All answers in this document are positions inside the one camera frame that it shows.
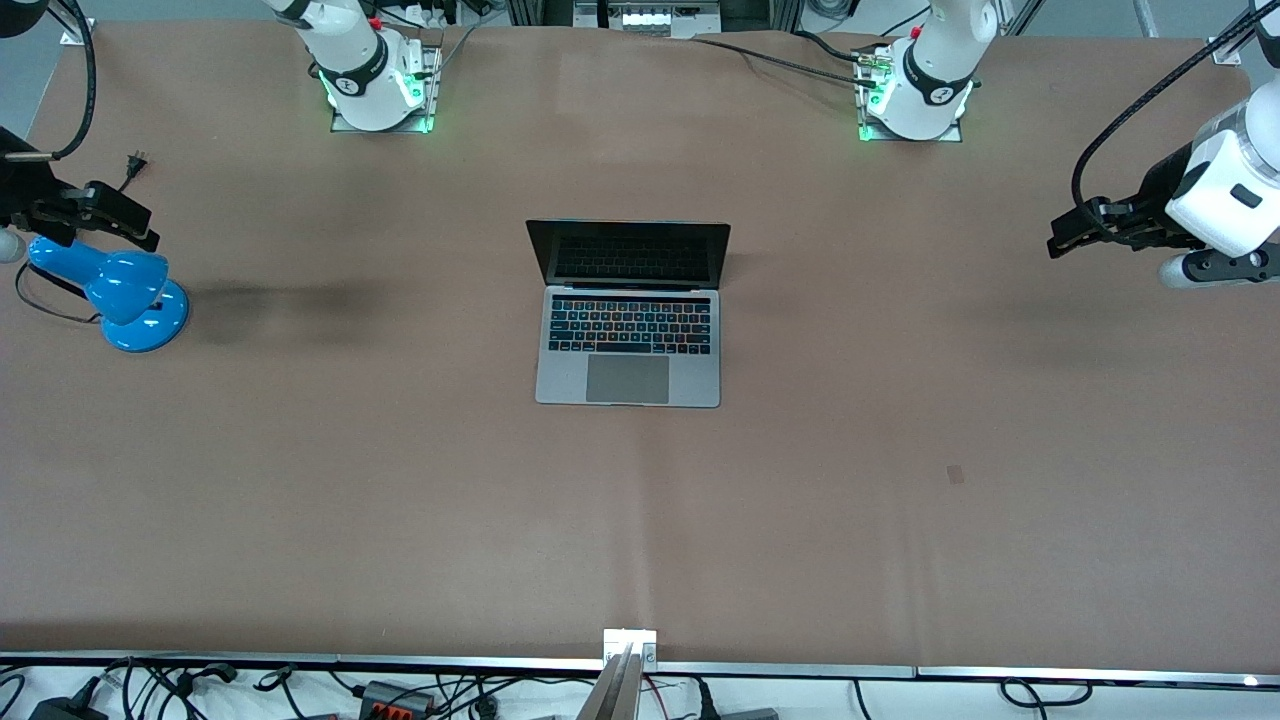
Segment silver grey laptop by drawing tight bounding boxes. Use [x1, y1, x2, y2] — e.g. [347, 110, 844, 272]
[525, 219, 732, 409]

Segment blue desk lamp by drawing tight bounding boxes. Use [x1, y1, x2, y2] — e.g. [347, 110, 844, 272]
[27, 235, 191, 353]

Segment black power adapter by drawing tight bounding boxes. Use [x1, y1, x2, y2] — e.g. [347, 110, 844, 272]
[28, 692, 103, 720]

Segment white power strip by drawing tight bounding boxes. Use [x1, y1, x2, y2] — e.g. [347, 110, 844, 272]
[574, 0, 723, 33]

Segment black box orange connectors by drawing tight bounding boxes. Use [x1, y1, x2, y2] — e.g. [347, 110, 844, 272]
[358, 679, 438, 718]

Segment aluminium profile bar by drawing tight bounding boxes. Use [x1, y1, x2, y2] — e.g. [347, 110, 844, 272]
[574, 642, 643, 720]

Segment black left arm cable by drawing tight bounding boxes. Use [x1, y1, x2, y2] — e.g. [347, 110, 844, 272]
[1071, 0, 1280, 241]

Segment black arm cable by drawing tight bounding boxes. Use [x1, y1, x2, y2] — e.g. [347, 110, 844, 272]
[5, 0, 98, 162]
[1071, 0, 1280, 241]

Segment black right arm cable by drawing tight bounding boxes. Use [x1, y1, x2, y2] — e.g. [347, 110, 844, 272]
[5, 0, 98, 162]

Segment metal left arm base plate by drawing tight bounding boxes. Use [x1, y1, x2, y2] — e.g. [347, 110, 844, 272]
[856, 44, 967, 144]

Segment black thick table cable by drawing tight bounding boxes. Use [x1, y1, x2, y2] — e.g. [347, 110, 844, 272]
[694, 33, 883, 93]

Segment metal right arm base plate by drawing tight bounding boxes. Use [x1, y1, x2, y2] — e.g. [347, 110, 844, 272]
[329, 44, 443, 135]

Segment thin grey cable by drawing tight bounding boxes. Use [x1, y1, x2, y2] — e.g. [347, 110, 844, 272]
[437, 24, 479, 76]

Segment black looped floor cable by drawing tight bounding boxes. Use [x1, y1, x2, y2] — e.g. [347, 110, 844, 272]
[100, 658, 241, 720]
[1000, 677, 1093, 708]

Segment metal table edge rail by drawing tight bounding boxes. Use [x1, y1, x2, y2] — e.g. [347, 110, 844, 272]
[0, 651, 1280, 688]

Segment silver mounting bracket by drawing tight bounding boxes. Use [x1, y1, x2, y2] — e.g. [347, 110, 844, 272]
[602, 627, 660, 670]

